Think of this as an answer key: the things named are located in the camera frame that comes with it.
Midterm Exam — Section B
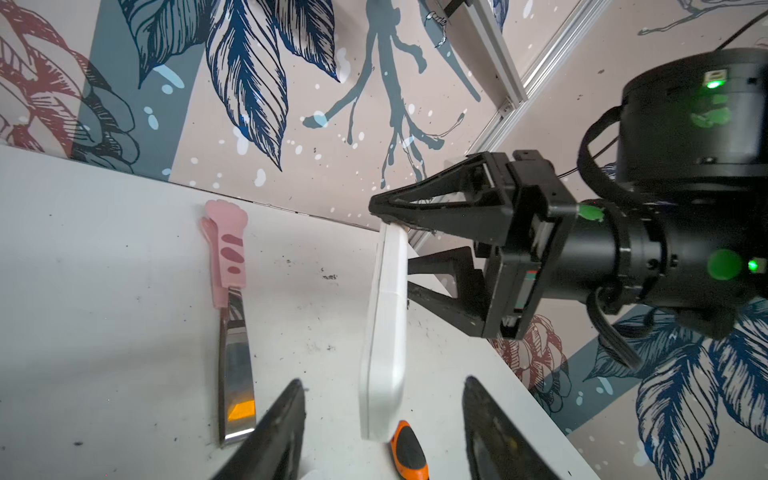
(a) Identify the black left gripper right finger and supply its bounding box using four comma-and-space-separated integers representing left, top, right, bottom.
462, 376, 558, 480

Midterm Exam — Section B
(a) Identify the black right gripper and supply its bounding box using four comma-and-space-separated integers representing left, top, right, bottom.
369, 151, 617, 339

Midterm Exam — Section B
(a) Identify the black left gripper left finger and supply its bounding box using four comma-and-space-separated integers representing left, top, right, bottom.
213, 378, 306, 480

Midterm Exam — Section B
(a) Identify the orange black screwdriver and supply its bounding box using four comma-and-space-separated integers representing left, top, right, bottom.
389, 420, 430, 480

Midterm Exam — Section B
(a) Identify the white remote control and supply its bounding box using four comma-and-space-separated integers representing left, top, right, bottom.
359, 223, 409, 443

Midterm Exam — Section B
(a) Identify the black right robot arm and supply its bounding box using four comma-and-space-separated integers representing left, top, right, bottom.
369, 48, 767, 370

